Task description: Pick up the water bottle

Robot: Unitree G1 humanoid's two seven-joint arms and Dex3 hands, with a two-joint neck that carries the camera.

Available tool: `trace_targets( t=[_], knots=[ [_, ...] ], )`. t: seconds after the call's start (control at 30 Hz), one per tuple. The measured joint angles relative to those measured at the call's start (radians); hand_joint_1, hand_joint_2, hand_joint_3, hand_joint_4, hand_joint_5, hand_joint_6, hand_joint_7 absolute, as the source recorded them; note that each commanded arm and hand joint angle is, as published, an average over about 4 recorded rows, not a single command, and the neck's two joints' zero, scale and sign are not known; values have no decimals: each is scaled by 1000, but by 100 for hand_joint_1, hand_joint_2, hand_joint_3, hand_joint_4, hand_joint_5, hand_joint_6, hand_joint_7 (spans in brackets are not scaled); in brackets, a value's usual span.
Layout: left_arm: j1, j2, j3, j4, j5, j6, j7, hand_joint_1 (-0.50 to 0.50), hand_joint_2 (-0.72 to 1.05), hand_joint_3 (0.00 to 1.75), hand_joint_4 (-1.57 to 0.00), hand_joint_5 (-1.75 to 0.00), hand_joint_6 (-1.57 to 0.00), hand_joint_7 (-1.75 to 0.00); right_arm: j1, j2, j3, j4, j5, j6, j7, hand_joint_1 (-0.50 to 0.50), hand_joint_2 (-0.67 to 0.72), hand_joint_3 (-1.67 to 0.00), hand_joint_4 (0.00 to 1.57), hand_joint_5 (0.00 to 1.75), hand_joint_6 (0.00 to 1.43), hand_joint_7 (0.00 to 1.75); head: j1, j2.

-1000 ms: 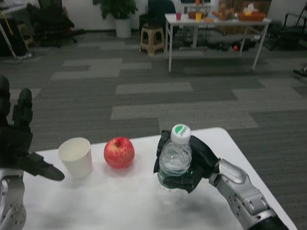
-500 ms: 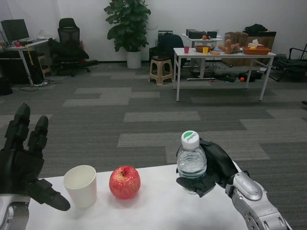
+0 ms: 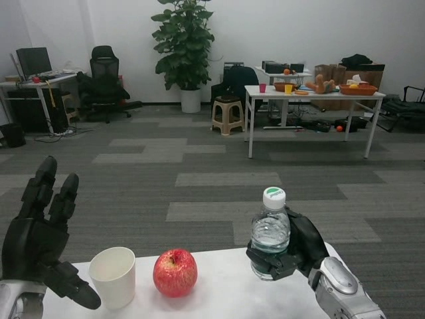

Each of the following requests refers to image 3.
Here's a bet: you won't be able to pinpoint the brown round basket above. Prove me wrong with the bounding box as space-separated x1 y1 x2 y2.
274 81 299 93

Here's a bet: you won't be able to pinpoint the white tissue box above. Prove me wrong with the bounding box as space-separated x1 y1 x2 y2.
345 74 370 86

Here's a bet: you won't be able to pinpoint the black waste bin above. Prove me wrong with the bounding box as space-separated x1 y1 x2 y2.
0 122 27 149

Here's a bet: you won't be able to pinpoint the clear plastic water bottle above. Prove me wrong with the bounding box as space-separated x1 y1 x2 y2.
250 187 292 282

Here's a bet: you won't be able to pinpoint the black folding lounge chair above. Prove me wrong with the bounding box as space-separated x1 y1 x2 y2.
378 84 425 134

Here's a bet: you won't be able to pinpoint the black clothing pile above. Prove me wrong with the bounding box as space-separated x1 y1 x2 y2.
338 53 375 66

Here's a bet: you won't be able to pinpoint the black computer monitor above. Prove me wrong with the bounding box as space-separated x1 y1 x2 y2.
15 47 53 80

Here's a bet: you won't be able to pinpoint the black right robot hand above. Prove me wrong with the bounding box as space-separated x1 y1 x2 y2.
245 205 330 282

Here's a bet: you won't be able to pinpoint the red apple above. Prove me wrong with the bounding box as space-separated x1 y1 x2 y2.
152 248 199 298

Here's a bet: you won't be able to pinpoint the black office chair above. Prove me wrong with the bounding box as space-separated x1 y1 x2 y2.
76 45 143 124

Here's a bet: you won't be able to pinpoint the small white table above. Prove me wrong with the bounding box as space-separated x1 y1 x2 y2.
254 65 313 130

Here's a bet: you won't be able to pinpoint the orange plush toy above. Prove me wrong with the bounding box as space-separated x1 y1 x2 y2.
305 74 337 94

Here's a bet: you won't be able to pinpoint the black computer tower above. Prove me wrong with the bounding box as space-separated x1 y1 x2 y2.
6 88 69 134

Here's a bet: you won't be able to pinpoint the orange rectangular basket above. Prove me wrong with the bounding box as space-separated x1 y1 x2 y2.
338 83 379 96

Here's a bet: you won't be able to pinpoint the yellow hanging strap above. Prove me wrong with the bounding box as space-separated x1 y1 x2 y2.
46 79 56 108

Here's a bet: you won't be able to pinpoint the potted plant in white pot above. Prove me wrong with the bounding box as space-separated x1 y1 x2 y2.
151 0 216 114

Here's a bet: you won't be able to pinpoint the black floor bag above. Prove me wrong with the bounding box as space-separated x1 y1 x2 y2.
335 116 369 131

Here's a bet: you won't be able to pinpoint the long white table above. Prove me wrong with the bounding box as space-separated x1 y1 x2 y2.
244 84 387 160

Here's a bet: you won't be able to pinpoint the black chair with jacket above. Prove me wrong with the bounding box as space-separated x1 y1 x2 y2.
211 65 260 104

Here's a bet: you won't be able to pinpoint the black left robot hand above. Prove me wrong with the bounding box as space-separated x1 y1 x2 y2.
1 156 102 310

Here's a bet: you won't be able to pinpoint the beige plastic stool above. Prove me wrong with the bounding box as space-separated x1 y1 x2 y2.
211 95 246 136

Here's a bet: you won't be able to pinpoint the white computer desk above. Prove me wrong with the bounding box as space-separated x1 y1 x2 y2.
0 71 79 136

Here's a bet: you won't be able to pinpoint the brown cardboard boxes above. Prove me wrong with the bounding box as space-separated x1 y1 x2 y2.
313 62 386 112

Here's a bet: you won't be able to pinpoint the white paper cup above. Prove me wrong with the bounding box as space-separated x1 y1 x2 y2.
88 247 136 310

